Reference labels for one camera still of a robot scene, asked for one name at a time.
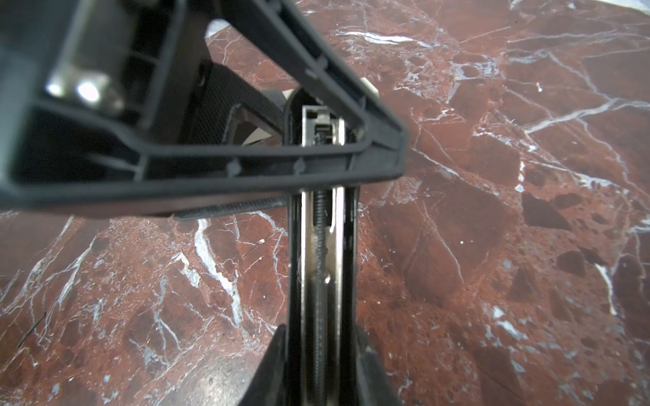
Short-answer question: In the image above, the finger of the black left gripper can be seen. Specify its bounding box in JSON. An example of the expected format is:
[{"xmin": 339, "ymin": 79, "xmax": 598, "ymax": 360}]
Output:
[
  {"xmin": 182, "ymin": 64, "xmax": 284, "ymax": 145},
  {"xmin": 1, "ymin": 1, "xmax": 409, "ymax": 218}
]

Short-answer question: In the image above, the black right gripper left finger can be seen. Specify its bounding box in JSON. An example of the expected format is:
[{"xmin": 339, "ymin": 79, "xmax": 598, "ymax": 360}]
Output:
[{"xmin": 239, "ymin": 324, "xmax": 287, "ymax": 406}]

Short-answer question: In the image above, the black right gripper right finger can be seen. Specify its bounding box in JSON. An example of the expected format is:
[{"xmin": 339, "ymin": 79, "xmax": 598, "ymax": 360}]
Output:
[{"xmin": 355, "ymin": 326, "xmax": 401, "ymax": 406}]

